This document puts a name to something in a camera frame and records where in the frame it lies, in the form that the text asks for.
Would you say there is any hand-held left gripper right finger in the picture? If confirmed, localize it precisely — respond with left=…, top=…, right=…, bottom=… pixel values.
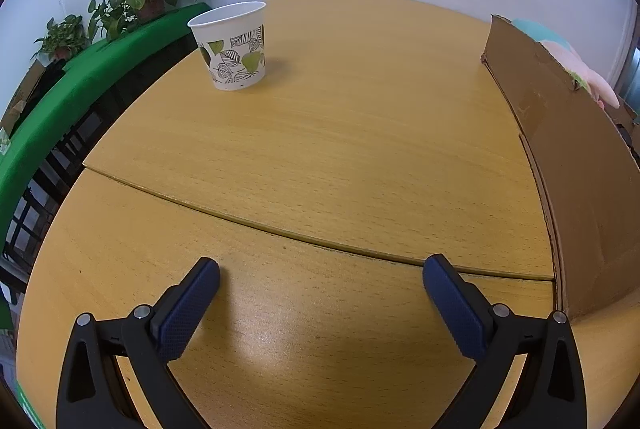
left=422, top=254, right=587, bottom=429

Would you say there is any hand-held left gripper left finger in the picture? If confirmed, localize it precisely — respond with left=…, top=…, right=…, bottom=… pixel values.
left=56, top=257, right=221, bottom=429

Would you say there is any large shallow cardboard box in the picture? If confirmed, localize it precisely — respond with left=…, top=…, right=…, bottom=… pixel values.
left=481, top=14, right=640, bottom=322

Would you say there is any wooden desk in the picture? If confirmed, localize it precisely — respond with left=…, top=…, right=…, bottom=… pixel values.
left=16, top=0, right=631, bottom=429

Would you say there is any leaf-print paper cup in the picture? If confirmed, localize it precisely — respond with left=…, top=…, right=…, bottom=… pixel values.
left=187, top=1, right=267, bottom=92

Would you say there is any pig plush toy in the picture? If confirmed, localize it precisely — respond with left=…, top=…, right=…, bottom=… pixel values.
left=512, top=18, right=621, bottom=110

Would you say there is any brown carton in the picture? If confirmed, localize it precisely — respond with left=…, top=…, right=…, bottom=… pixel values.
left=0, top=59, right=46, bottom=137

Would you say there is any small potted green plant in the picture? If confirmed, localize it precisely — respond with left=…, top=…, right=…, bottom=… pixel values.
left=34, top=15, right=91, bottom=61

